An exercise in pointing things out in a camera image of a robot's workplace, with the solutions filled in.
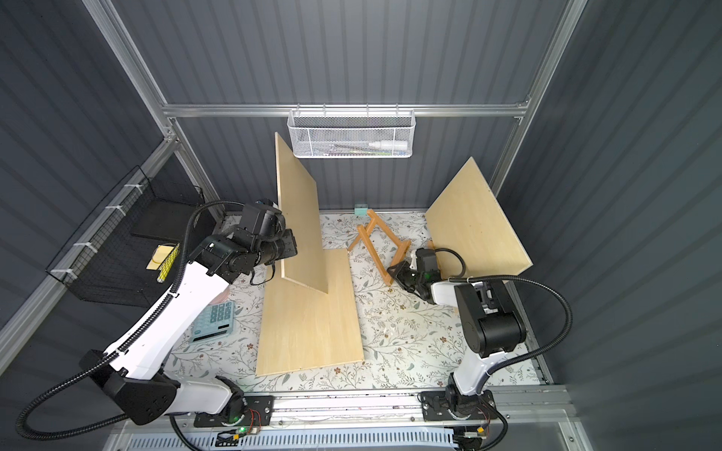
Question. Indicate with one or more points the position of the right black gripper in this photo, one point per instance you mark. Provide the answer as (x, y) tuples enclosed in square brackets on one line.
[(411, 276)]

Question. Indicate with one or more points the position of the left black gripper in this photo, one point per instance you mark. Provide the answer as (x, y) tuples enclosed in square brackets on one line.
[(285, 245)]

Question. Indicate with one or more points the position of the plywood board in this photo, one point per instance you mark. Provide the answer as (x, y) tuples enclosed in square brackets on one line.
[(298, 201), (302, 328), (467, 218)]

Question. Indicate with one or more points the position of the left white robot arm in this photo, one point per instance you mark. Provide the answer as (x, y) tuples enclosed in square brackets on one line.
[(135, 379)]

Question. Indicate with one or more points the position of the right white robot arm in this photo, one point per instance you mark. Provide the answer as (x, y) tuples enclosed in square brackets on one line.
[(490, 322)]

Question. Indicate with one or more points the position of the teal calculator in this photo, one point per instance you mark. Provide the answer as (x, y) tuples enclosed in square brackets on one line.
[(214, 321)]

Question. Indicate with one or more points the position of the yellow sticky note pad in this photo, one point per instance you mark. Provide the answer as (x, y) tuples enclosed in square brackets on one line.
[(160, 255)]

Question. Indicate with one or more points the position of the white marker in basket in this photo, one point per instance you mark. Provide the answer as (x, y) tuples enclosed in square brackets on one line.
[(390, 146)]

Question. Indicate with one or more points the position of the teal wall clip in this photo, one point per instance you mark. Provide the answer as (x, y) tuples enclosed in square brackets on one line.
[(361, 210)]

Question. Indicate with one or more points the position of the white wire mesh basket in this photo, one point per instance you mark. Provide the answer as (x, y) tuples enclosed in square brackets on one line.
[(344, 133)]

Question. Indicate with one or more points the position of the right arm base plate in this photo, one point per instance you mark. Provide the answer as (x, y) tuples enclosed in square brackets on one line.
[(440, 406)]

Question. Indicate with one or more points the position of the black wire mesh basket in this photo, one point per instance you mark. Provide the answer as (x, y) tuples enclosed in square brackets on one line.
[(103, 262)]

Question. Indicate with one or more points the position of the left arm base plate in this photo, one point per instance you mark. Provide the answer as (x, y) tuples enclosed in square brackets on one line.
[(249, 411)]

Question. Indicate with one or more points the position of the aluminium rail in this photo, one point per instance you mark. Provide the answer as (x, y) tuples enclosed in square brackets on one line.
[(385, 408)]

